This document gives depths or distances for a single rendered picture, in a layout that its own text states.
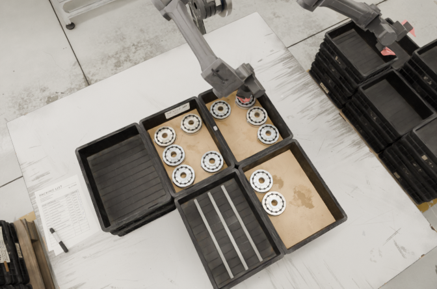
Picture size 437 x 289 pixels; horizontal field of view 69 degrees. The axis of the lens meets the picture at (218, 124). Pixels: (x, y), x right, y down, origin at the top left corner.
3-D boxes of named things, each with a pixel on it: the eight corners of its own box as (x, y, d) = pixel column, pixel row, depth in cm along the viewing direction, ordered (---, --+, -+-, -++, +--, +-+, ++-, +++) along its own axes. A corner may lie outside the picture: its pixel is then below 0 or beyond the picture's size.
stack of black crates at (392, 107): (339, 110, 237) (357, 86, 206) (370, 93, 243) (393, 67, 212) (376, 155, 223) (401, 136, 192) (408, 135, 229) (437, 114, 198)
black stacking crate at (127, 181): (84, 157, 152) (74, 149, 141) (142, 131, 157) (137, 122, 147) (112, 235, 137) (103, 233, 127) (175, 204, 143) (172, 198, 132)
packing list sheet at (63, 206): (30, 194, 155) (30, 194, 155) (76, 171, 160) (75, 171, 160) (51, 258, 143) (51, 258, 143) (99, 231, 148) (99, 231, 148)
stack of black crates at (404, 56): (346, 51, 260) (358, 32, 239) (375, 36, 266) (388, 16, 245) (380, 88, 245) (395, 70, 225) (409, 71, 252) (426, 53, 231)
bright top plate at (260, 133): (253, 128, 153) (253, 128, 152) (272, 121, 155) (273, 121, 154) (263, 147, 149) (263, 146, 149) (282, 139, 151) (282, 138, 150)
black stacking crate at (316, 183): (235, 174, 148) (237, 166, 138) (289, 147, 154) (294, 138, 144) (281, 256, 134) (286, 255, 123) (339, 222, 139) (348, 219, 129)
